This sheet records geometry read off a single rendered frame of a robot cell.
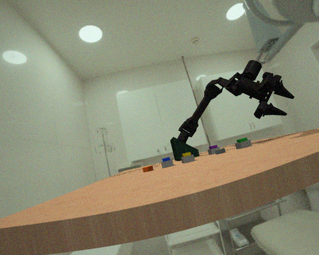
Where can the green button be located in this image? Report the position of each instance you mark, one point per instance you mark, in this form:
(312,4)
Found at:
(243,143)

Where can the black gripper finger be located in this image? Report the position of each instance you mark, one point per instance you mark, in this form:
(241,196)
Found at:
(274,111)
(282,91)

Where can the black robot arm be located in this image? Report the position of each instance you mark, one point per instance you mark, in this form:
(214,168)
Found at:
(236,87)

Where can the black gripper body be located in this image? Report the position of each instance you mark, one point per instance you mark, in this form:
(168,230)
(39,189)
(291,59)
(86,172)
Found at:
(263,106)

